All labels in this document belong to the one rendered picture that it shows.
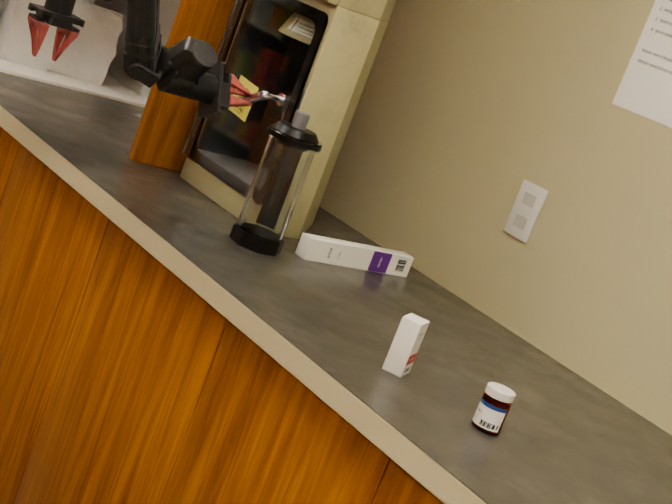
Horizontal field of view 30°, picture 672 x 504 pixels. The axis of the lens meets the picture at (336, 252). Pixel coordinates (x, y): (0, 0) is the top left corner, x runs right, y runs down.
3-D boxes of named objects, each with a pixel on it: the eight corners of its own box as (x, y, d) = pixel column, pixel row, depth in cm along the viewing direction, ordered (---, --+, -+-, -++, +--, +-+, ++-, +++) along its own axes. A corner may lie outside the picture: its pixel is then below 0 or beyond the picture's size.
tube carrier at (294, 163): (266, 234, 245) (304, 132, 241) (293, 255, 237) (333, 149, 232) (220, 224, 239) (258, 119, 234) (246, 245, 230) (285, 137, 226)
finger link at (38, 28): (62, 65, 258) (75, 21, 256) (30, 57, 253) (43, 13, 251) (48, 56, 263) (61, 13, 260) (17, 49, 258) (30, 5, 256)
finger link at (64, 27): (69, 67, 259) (83, 23, 257) (38, 59, 254) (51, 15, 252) (56, 58, 264) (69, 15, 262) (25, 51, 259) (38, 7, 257)
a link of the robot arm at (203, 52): (135, 40, 236) (124, 72, 231) (169, 8, 229) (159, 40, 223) (186, 74, 242) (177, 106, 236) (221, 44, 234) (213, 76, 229)
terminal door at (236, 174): (187, 156, 271) (249, -22, 262) (260, 207, 248) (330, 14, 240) (184, 155, 270) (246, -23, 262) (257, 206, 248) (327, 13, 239)
